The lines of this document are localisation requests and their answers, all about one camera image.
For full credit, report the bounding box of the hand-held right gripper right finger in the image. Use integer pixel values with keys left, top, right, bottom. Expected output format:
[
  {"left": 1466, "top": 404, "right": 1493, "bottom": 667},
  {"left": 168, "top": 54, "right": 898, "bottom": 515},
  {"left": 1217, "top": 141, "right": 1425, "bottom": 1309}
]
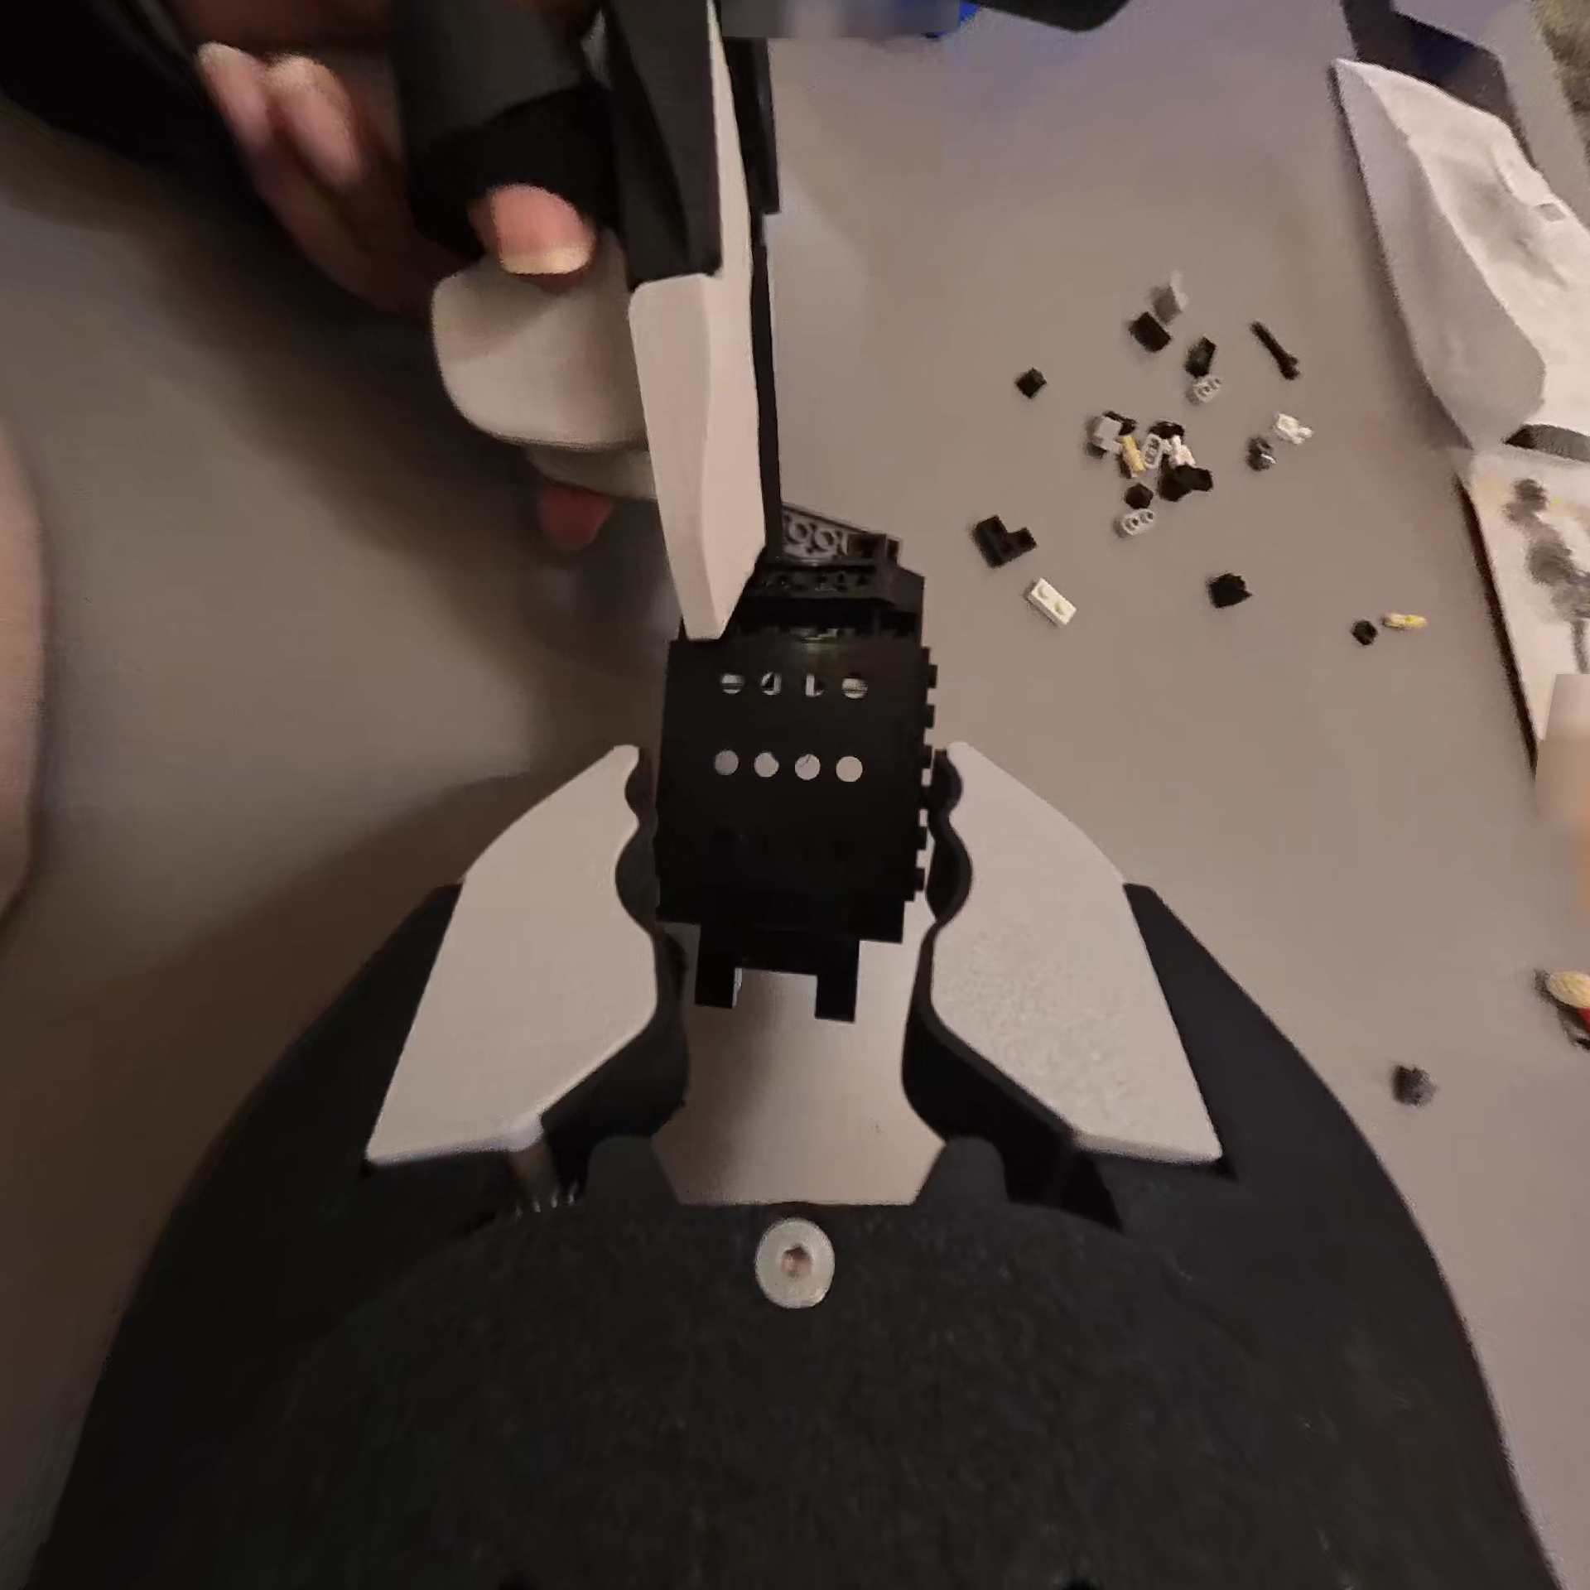
[{"left": 902, "top": 742, "right": 1229, "bottom": 1171}]

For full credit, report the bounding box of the instruction booklet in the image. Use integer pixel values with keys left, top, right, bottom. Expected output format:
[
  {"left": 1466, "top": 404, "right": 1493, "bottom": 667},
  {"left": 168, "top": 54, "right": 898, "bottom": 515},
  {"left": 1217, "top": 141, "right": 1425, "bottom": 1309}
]
[{"left": 1454, "top": 441, "right": 1590, "bottom": 748}]

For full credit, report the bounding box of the grey desk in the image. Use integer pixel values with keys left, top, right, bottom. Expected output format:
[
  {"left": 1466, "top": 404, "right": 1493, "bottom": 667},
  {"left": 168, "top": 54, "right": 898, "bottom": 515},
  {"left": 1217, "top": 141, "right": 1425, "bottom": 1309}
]
[{"left": 0, "top": 0, "right": 1590, "bottom": 1590}]

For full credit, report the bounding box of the pile of small toy bricks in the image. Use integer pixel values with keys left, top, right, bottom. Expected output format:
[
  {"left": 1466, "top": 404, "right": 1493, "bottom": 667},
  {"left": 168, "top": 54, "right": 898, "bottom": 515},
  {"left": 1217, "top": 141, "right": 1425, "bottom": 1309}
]
[{"left": 1086, "top": 277, "right": 1316, "bottom": 544}]

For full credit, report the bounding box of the white paper bag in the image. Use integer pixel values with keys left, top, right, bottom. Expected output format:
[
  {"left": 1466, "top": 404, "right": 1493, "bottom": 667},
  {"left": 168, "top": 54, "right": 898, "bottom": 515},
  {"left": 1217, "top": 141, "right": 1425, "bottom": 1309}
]
[{"left": 1332, "top": 57, "right": 1583, "bottom": 452}]

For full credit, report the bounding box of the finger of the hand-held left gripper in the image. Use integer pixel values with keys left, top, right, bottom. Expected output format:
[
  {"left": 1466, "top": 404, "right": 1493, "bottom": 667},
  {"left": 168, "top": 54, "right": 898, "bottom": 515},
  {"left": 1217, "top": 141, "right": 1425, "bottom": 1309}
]
[{"left": 627, "top": 0, "right": 791, "bottom": 645}]

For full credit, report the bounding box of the person's left hand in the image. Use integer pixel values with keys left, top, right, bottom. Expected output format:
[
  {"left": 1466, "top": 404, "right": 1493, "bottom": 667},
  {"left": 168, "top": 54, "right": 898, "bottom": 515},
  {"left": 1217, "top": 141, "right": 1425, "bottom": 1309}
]
[{"left": 197, "top": 42, "right": 598, "bottom": 316}]

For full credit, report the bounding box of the beige sweatshirt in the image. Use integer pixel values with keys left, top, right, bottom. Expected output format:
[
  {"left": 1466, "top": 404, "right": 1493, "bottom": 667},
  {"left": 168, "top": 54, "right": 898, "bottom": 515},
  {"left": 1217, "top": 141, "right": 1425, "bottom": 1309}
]
[{"left": 0, "top": 423, "right": 55, "bottom": 927}]

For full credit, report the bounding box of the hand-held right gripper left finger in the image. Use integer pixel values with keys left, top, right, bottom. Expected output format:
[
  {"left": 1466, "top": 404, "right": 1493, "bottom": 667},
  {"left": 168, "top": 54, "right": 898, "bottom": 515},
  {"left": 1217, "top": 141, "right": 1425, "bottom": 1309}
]
[{"left": 363, "top": 744, "right": 693, "bottom": 1202}]

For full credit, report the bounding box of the black toy car chassis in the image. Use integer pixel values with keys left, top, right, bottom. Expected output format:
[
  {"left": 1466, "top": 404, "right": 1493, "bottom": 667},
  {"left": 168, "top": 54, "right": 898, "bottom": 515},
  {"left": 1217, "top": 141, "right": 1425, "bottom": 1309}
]
[{"left": 651, "top": 503, "right": 942, "bottom": 1025}]

